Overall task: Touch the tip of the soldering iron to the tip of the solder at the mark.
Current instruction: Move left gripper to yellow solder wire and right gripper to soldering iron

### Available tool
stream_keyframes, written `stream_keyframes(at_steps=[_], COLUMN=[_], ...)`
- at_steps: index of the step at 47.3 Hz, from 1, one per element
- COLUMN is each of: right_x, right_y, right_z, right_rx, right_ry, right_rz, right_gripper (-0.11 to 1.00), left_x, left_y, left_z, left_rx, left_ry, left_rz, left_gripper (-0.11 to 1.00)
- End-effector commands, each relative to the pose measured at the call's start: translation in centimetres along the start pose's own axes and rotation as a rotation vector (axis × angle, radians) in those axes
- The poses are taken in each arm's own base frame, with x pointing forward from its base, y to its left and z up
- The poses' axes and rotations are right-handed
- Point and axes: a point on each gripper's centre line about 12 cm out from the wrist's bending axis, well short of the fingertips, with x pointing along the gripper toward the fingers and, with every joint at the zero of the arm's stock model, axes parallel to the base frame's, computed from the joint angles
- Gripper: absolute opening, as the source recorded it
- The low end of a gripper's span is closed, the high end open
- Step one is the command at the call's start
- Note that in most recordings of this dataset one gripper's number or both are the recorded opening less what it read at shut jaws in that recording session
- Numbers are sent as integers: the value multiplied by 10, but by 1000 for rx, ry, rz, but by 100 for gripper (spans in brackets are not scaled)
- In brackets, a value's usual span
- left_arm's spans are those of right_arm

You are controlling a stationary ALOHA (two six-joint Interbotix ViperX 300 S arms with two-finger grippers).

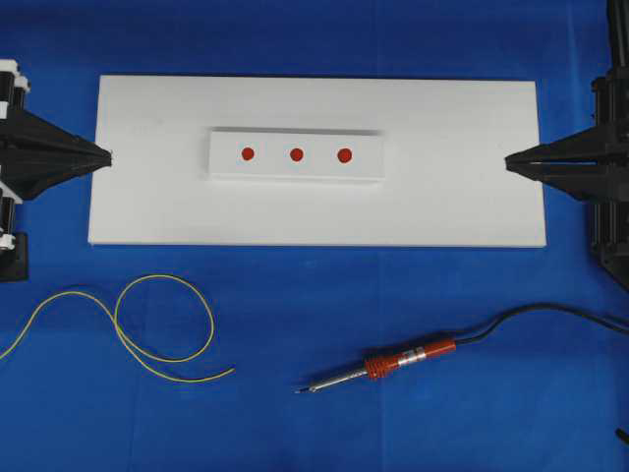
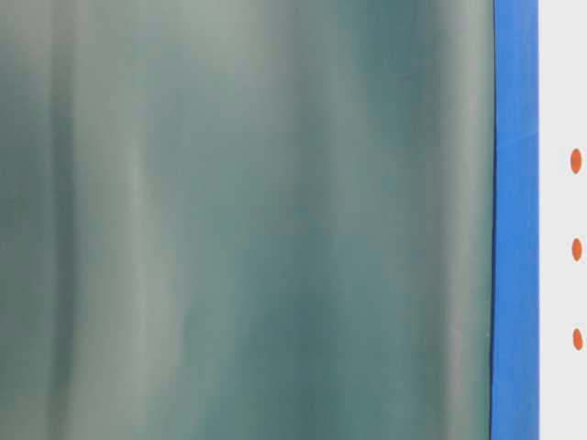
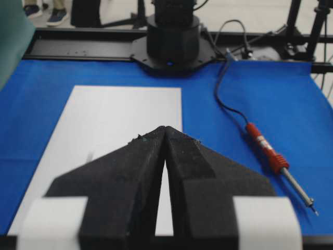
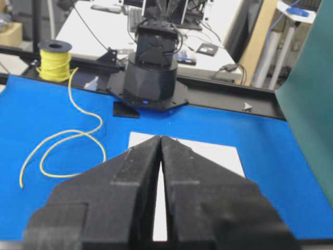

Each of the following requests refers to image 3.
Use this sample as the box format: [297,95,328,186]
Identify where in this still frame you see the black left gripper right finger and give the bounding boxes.
[164,127,276,249]

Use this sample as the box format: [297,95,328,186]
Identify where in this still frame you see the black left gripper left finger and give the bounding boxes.
[46,126,165,249]

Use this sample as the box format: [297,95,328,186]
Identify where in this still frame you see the red soldering iron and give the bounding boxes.
[245,122,319,216]

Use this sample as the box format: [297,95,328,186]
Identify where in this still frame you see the white paper sheet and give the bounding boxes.
[9,85,183,235]

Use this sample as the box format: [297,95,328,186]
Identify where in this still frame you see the blue table cloth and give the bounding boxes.
[1,60,332,235]

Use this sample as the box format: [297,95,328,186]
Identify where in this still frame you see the black tripod stand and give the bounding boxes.
[279,0,333,62]

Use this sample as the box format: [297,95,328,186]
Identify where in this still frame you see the blue shoes of person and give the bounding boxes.
[23,4,69,27]

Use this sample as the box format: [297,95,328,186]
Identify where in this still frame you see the green curtain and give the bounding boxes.
[1,1,35,89]

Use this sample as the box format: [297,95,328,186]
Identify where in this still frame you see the black soldering iron cable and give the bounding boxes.
[213,20,252,126]

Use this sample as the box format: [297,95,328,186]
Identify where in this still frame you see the black table frame rail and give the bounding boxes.
[23,27,332,75]

